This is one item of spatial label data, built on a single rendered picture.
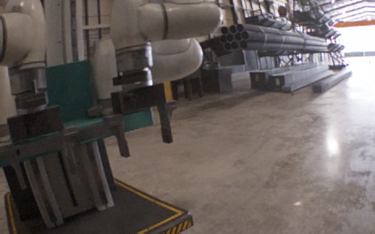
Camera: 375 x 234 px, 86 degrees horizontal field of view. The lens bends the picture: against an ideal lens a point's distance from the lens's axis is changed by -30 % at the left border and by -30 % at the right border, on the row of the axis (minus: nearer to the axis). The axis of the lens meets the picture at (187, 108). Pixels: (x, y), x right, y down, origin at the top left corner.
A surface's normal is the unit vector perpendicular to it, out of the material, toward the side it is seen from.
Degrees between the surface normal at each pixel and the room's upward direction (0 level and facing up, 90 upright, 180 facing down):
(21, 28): 88
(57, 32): 90
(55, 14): 90
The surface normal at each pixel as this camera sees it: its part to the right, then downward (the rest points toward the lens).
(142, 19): 0.40, 0.08
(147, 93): 0.68, 0.01
